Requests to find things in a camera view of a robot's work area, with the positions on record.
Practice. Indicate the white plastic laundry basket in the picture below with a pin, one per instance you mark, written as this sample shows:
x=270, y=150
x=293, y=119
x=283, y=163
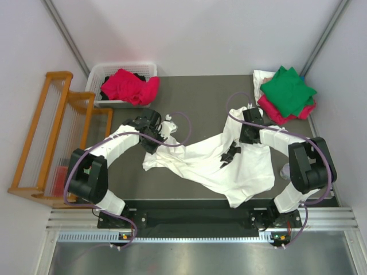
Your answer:
x=100, y=71

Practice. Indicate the folded green t-shirt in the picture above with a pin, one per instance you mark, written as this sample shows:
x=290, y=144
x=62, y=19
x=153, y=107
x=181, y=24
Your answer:
x=288, y=92

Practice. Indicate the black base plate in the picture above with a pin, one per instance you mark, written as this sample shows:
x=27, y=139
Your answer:
x=200, y=218

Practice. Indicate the folded white t-shirt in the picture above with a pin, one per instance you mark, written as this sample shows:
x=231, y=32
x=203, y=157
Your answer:
x=258, y=78

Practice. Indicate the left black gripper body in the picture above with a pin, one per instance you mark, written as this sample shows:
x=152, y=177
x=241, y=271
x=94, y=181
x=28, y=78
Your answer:
x=153, y=142

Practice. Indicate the clear plastic cup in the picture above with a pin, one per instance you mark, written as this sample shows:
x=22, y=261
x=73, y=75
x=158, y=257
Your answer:
x=285, y=172

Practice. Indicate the white t-shirt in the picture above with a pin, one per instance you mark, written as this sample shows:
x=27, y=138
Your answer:
x=258, y=78
x=218, y=166

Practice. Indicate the wooden rack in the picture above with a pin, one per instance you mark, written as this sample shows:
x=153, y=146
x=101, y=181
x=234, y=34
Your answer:
x=60, y=125

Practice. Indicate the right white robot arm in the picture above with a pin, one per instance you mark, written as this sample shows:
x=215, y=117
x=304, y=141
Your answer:
x=311, y=165

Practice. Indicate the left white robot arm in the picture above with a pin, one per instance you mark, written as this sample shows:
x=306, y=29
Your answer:
x=87, y=176

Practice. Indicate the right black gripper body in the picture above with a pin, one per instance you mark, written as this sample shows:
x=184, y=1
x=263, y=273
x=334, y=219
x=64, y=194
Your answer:
x=245, y=135

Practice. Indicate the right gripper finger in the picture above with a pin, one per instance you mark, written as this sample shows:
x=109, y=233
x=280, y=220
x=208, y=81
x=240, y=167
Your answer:
x=225, y=159
x=234, y=149

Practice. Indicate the white slotted cable duct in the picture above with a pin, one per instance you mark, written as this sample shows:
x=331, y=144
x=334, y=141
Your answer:
x=118, y=237

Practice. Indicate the folded pink t-shirt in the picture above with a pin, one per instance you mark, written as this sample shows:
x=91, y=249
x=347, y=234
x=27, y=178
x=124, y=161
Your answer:
x=274, y=114

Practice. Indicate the pink t-shirt in basket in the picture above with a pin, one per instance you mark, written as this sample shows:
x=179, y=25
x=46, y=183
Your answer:
x=148, y=90

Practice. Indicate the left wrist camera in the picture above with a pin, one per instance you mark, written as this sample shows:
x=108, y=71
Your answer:
x=168, y=127

